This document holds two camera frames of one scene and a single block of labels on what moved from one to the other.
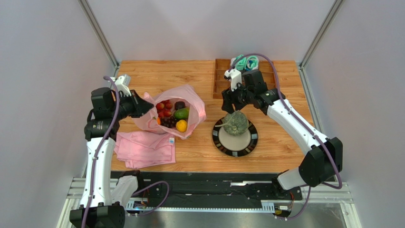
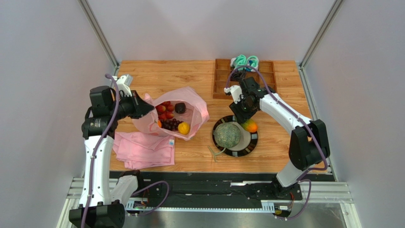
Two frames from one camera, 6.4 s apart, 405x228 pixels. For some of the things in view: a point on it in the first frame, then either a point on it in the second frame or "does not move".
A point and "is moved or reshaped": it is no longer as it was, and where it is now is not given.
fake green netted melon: (236, 123) is moved or reshaped
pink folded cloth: (142, 149) does not move
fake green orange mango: (182, 113) → (250, 125)
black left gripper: (140, 107) does not move
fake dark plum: (178, 105) does not move
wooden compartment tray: (220, 83) does not move
